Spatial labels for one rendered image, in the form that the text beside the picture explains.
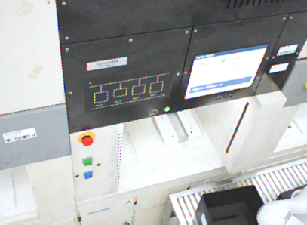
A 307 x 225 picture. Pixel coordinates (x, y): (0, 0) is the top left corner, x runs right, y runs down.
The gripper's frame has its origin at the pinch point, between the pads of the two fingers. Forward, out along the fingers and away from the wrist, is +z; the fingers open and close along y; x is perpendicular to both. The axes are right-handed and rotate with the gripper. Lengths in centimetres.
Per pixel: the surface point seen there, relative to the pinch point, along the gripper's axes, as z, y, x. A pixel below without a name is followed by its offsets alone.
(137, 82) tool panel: -111, 38, 10
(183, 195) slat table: -31, 32, 48
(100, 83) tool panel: -122, 38, 17
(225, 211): -20.2, 17.0, 36.6
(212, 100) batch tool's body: -77, 37, 0
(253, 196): -19.2, 15.8, 20.3
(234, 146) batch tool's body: -35, 35, 12
